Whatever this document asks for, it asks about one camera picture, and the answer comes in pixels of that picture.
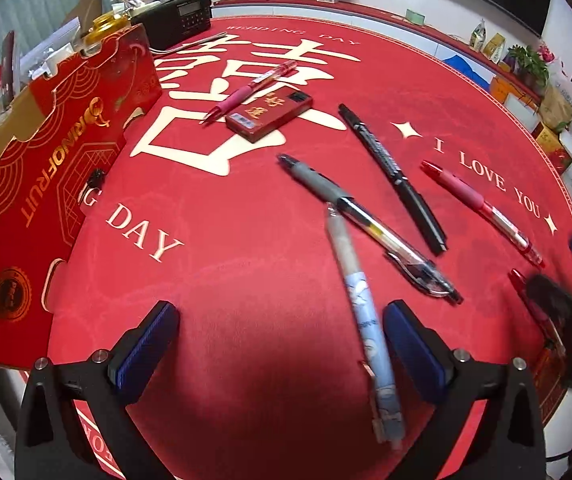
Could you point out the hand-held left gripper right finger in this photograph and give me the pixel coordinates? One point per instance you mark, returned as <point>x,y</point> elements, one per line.
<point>413,350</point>

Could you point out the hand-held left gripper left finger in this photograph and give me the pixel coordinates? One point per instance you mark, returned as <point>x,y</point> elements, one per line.
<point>148,347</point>

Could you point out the red pen pink grip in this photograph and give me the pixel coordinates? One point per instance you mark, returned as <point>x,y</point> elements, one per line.
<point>471,197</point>
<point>518,280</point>

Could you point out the blue patterned pen grey grip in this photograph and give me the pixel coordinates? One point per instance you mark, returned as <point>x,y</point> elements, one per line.
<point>363,300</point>

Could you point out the black gel pen grey grip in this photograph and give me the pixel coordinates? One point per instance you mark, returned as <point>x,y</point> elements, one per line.
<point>366,225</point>

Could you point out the black marker pen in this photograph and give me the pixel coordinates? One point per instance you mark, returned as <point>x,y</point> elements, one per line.
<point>391,175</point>

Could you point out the red cardboard fruit box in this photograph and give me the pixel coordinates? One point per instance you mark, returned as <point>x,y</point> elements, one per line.
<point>25,185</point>

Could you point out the red gold gift box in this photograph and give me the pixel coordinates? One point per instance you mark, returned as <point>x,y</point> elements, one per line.
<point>553,147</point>

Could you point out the red round printed mat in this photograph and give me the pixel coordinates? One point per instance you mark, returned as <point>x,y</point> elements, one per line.
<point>246,285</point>

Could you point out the brown paper bag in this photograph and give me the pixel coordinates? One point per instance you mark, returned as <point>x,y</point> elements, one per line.
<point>558,107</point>

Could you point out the white plastic bag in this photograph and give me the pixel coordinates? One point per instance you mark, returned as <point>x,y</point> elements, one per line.
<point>566,82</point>

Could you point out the orange paper bag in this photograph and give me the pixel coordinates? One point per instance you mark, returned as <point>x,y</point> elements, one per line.
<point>508,91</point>

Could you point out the potted plant red flowers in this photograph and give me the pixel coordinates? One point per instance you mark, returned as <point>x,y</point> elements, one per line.
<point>528,62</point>

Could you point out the blue bag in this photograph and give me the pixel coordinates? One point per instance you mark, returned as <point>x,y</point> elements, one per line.
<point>466,70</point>

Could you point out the yellow snack box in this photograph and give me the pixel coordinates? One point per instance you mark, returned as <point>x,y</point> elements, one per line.
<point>494,49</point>

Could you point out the white green snack bag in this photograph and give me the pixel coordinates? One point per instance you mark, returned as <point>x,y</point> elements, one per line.
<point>479,35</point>

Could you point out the red flat lighter gold print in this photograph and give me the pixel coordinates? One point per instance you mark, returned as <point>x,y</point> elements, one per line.
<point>266,119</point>

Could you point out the red pen clear barrel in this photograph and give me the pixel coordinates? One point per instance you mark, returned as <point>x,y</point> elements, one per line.
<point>246,92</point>

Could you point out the pale green small box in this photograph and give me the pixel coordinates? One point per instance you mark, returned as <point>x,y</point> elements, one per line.
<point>415,17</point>

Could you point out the silver metal rod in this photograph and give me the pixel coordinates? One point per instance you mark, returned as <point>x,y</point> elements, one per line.
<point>195,43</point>

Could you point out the dark red upright box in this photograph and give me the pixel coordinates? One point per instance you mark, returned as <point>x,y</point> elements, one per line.
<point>9,70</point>

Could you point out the white low cabinet red top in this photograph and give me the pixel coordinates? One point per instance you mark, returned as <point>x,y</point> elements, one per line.
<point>366,17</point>

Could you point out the gold lid glass jar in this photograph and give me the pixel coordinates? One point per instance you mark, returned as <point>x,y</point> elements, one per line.
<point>108,25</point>

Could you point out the black radio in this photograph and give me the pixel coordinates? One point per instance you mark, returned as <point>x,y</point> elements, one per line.
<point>175,20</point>

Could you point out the brown chair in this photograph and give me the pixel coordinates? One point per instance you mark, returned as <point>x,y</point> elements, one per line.
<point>88,7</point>

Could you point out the grey curtain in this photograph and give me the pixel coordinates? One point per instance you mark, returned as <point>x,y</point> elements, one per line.
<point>30,5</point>

